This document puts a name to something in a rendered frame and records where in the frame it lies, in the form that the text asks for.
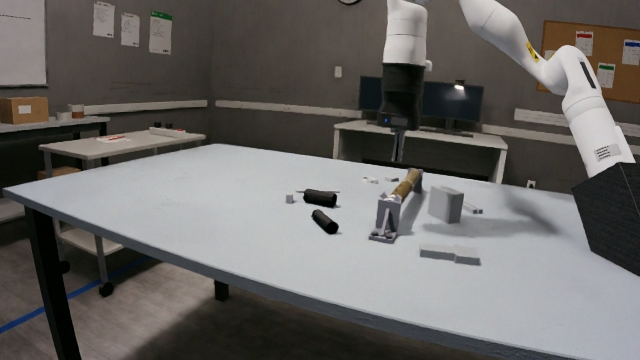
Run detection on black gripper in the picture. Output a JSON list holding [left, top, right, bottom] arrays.
[[377, 34, 432, 162]]

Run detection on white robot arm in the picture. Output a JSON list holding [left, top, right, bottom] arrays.
[[387, 0, 636, 178]]

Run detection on black cylinder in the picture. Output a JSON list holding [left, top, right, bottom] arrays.
[[311, 209, 339, 234]]

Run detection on short black hose piece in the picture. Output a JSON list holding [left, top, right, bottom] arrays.
[[303, 188, 337, 207]]

